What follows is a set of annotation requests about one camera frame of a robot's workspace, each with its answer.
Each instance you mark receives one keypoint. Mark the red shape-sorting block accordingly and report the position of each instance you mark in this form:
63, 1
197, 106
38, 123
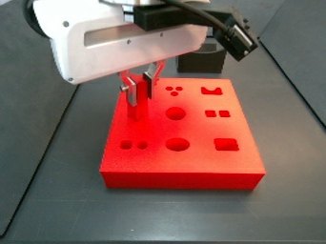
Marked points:
191, 144

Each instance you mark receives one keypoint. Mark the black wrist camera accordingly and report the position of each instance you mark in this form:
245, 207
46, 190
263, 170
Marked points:
230, 28

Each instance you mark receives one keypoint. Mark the black block holder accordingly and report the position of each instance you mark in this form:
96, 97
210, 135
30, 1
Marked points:
206, 60

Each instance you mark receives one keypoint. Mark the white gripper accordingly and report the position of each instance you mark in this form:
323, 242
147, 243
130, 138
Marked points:
95, 43

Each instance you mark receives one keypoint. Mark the red star-shaped peg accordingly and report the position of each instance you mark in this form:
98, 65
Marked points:
139, 111

